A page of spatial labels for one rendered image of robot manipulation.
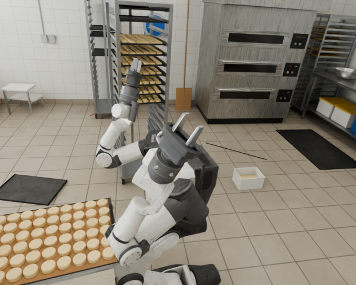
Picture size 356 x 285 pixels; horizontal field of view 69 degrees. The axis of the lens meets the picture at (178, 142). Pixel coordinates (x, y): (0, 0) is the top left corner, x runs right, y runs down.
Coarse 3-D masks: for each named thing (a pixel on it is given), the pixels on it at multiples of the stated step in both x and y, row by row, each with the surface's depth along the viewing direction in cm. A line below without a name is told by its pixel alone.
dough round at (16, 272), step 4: (16, 268) 98; (8, 272) 96; (12, 272) 96; (16, 272) 96; (20, 272) 96; (8, 276) 95; (12, 276) 95; (16, 276) 95; (20, 276) 96; (8, 280) 94; (12, 280) 94; (16, 280) 95
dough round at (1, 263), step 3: (0, 258) 101; (3, 258) 101; (6, 258) 101; (0, 261) 100; (3, 261) 100; (6, 261) 100; (0, 264) 99; (3, 264) 99; (6, 264) 100; (0, 267) 98; (3, 267) 99; (0, 270) 98
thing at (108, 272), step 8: (88, 272) 107; (96, 272) 107; (104, 272) 109; (112, 272) 111; (56, 280) 103; (64, 280) 104; (72, 280) 105; (80, 280) 107; (88, 280) 108; (96, 280) 110; (104, 280) 111; (112, 280) 113
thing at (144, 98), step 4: (116, 88) 287; (140, 96) 266; (144, 96) 264; (148, 96) 265; (152, 96) 271; (156, 96) 266; (140, 100) 253; (144, 100) 254; (148, 100) 254; (152, 100) 255; (156, 100) 257; (160, 100) 263
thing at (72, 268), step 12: (84, 204) 133; (96, 204) 133; (48, 216) 124; (60, 216) 124; (72, 216) 125; (96, 216) 126; (108, 216) 127; (72, 228) 118; (84, 228) 119; (0, 240) 110; (72, 240) 113; (84, 240) 113; (12, 252) 106; (24, 252) 106; (72, 252) 108; (84, 252) 108; (24, 264) 101; (36, 264) 102; (72, 264) 103; (84, 264) 103; (96, 264) 104; (36, 276) 98; (48, 276) 98
